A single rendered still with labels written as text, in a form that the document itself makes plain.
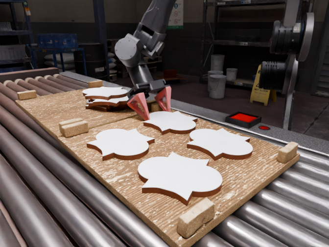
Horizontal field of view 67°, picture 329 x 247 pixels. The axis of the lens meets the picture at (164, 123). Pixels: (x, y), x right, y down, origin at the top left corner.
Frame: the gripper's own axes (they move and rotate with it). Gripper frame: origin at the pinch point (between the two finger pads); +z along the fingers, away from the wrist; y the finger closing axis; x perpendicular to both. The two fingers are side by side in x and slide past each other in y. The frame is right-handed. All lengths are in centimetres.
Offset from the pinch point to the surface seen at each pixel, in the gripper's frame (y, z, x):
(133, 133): -12.4, 3.3, -4.7
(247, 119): 20.6, 11.1, -11.5
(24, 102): -23.7, -25.4, 35.4
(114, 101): -6.0, -9.9, 9.0
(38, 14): 131, -351, 395
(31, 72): -6, -60, 80
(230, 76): 395, -81, 236
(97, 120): -13.2, -5.6, 9.1
